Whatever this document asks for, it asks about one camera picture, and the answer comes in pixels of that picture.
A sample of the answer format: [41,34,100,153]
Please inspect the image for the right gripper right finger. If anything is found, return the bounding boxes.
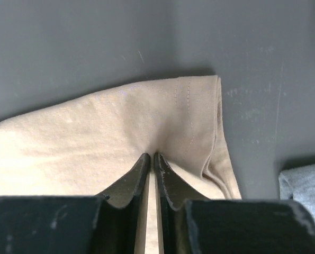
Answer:
[154,152,213,253]

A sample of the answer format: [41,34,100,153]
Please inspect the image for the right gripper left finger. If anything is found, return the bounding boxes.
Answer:
[93,153,150,253]

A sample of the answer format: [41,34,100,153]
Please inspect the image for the beige t shirt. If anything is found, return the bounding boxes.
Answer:
[0,75,241,253]

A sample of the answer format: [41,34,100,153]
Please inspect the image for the grey t shirt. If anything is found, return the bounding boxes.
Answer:
[278,164,315,220]

